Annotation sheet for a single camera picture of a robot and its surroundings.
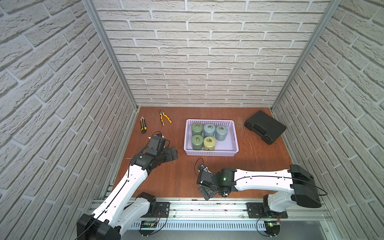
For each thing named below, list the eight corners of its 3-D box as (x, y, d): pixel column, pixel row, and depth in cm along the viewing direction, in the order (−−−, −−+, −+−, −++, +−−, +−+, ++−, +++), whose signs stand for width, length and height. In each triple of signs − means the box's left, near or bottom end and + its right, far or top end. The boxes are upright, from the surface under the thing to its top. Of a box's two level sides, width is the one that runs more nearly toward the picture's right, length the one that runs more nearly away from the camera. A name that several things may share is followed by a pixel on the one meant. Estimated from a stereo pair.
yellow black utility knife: (141, 133, 106) (140, 132, 104) (140, 119, 114) (140, 117, 113) (147, 132, 106) (146, 131, 105) (145, 118, 115) (145, 116, 113)
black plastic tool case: (268, 145, 100) (271, 141, 95) (242, 125, 111) (244, 120, 106) (284, 130, 108) (287, 126, 104) (258, 113, 119) (261, 108, 115)
